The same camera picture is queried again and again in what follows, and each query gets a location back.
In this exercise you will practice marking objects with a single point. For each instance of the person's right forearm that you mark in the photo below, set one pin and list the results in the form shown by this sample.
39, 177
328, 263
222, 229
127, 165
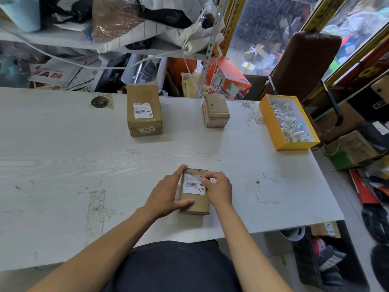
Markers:
249, 252

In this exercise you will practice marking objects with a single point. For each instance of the pile of white small parts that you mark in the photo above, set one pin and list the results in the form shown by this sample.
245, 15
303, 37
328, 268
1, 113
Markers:
290, 124

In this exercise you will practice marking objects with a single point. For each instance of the yellow cardboard box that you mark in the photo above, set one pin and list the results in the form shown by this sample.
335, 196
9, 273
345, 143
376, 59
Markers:
278, 130

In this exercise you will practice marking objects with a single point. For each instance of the red flat packet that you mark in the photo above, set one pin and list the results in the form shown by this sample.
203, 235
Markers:
363, 187

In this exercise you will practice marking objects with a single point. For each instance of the white perforated metal shelf post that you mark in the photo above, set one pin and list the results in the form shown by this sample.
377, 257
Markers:
212, 36

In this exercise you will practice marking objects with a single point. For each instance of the light blue plastic container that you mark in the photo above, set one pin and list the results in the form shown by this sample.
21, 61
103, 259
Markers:
22, 12

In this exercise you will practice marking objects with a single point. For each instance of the tall brown parcel two labels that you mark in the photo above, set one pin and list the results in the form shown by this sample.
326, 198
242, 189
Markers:
144, 110

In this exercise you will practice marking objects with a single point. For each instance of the squat brown taped parcel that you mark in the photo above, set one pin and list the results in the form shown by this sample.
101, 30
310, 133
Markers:
216, 110

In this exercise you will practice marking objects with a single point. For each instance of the person's left forearm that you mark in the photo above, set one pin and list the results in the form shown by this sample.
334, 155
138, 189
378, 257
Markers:
100, 252

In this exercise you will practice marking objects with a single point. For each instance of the black bin with clutter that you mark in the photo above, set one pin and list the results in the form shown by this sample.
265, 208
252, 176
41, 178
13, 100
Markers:
328, 258

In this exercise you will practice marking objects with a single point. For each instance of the person's right fingers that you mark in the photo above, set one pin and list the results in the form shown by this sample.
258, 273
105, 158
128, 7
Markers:
211, 177

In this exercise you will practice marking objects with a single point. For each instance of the person's dark clothing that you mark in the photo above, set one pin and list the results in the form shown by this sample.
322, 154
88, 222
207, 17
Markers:
173, 267

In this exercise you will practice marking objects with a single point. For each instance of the small brown parcel white label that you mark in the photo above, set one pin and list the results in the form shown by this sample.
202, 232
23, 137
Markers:
194, 194

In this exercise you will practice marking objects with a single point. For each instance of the person's right hand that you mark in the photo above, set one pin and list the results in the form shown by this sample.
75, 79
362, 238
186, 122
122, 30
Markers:
219, 190

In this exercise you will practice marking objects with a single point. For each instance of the white paper red print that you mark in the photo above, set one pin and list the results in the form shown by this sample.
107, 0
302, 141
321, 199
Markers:
51, 74

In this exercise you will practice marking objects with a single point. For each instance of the white bowl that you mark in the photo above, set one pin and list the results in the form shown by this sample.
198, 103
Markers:
293, 233

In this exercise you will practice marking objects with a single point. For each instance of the person's left thumb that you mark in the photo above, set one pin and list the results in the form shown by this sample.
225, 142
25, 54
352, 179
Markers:
184, 204

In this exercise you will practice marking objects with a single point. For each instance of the brown cardboard box green base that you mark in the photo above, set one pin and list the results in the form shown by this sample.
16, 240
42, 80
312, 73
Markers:
352, 148

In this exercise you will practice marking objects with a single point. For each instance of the brown office chair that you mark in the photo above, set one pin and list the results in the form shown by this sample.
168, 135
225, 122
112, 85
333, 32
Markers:
304, 63

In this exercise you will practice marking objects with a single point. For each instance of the person's left hand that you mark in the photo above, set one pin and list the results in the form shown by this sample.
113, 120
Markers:
162, 197

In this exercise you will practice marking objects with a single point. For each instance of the brown plastic-wrapped bundle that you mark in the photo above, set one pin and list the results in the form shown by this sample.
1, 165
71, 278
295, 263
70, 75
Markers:
114, 18

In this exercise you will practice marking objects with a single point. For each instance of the orange cardboard box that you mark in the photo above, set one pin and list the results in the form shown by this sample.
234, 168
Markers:
226, 79

